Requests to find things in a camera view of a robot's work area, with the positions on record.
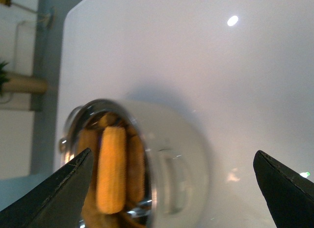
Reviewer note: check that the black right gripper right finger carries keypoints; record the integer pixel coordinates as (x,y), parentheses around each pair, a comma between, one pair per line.
(289,196)

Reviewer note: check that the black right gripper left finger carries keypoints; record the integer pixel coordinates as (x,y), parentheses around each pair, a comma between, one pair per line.
(57,201)

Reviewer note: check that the yellow corn cob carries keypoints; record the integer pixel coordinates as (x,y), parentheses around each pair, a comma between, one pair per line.
(111,177)

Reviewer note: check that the white steel pot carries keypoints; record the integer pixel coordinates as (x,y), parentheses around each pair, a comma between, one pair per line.
(177,172)

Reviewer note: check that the potted green plant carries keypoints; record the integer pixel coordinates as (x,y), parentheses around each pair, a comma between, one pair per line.
(18,83)

